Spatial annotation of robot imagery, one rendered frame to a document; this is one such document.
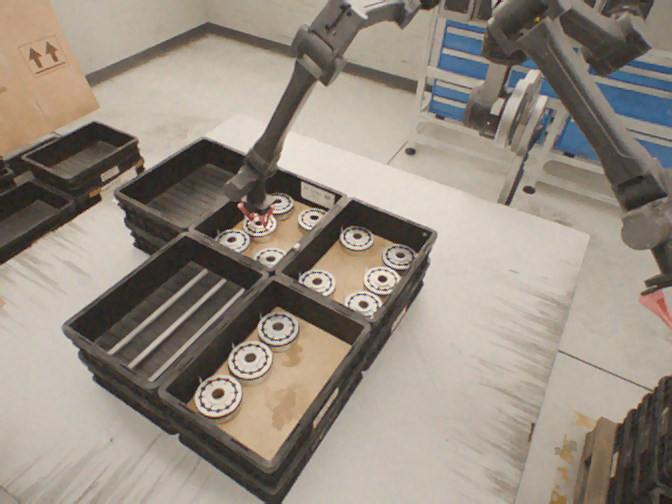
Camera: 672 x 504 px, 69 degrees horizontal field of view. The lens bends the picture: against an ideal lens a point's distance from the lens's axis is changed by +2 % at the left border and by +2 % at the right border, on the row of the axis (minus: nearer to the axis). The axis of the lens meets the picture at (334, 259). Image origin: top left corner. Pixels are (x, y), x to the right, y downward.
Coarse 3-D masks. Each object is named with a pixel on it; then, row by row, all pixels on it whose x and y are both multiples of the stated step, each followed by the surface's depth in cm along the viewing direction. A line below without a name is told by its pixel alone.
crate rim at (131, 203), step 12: (192, 144) 165; (216, 144) 166; (168, 156) 159; (156, 168) 154; (132, 180) 149; (132, 204) 142; (144, 204) 141; (216, 204) 142; (156, 216) 138; (180, 228) 135
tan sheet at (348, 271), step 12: (384, 240) 149; (336, 252) 144; (372, 252) 145; (324, 264) 141; (336, 264) 141; (348, 264) 141; (360, 264) 141; (372, 264) 141; (336, 276) 137; (348, 276) 138; (360, 276) 138; (336, 288) 134; (348, 288) 134; (360, 288) 134
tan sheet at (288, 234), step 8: (296, 208) 158; (304, 208) 158; (296, 216) 155; (240, 224) 152; (280, 224) 152; (288, 224) 152; (296, 224) 153; (280, 232) 150; (288, 232) 150; (296, 232) 150; (272, 240) 147; (280, 240) 147; (288, 240) 147; (296, 240) 147; (256, 248) 144; (264, 248) 144; (280, 248) 145; (288, 248) 145; (248, 256) 142
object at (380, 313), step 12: (348, 204) 146; (360, 204) 146; (336, 216) 141; (396, 216) 142; (324, 228) 137; (420, 228) 139; (312, 240) 134; (432, 240) 135; (300, 252) 130; (420, 252) 131; (288, 264) 126; (276, 276) 123; (408, 276) 125; (312, 288) 120; (396, 288) 122; (336, 300) 118; (384, 300) 119; (360, 312) 116; (384, 312) 117; (372, 324) 114
